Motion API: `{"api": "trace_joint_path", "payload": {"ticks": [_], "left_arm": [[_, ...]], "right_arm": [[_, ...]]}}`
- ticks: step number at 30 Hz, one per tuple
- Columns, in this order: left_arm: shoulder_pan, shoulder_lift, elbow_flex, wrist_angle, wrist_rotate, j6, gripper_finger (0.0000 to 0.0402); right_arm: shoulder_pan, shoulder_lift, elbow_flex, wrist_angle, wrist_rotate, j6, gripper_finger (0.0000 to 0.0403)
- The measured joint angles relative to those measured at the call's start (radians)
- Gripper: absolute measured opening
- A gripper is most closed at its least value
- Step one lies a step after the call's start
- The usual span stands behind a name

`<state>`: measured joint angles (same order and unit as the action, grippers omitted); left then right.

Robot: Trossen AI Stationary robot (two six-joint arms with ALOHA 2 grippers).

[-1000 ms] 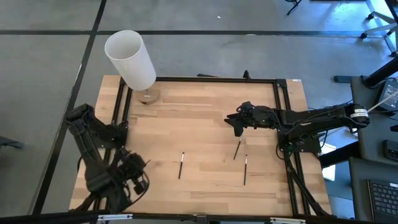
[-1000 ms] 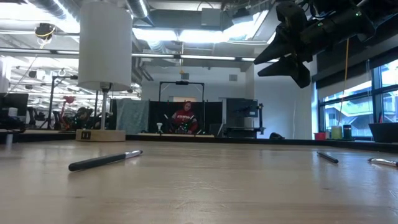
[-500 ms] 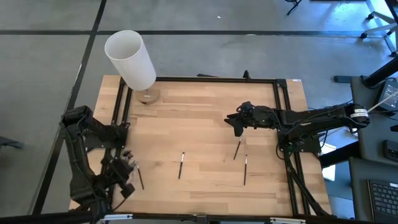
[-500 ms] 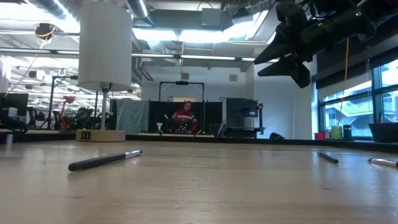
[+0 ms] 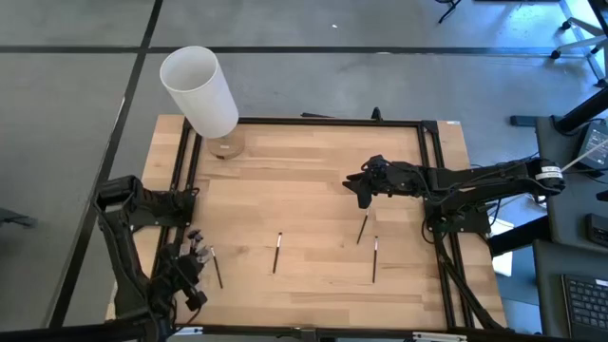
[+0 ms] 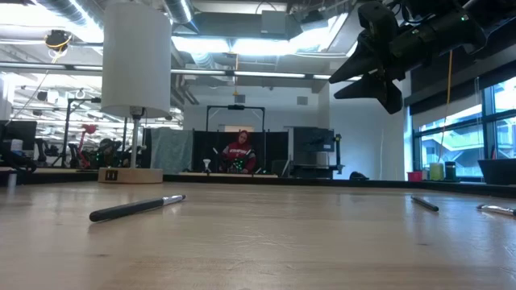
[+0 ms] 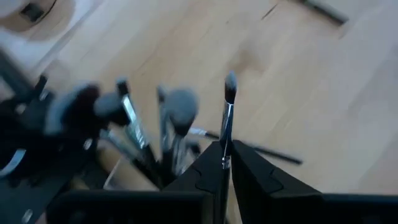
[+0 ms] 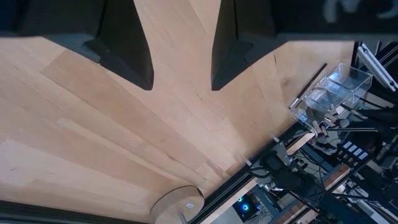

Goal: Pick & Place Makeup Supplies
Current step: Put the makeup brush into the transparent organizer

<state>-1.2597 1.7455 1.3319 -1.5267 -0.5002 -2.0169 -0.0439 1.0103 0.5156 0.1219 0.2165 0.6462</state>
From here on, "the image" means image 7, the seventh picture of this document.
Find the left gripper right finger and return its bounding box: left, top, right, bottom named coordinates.
left=231, top=139, right=324, bottom=224

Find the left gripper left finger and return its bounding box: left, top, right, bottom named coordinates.
left=163, top=140, right=225, bottom=224

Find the fan makeup brush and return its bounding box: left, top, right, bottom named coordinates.
left=45, top=81, right=103, bottom=141

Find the clear acrylic organizer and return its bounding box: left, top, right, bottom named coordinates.
left=93, top=124, right=206, bottom=191

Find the white cylindrical cup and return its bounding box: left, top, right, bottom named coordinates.
left=0, top=0, right=77, bottom=42

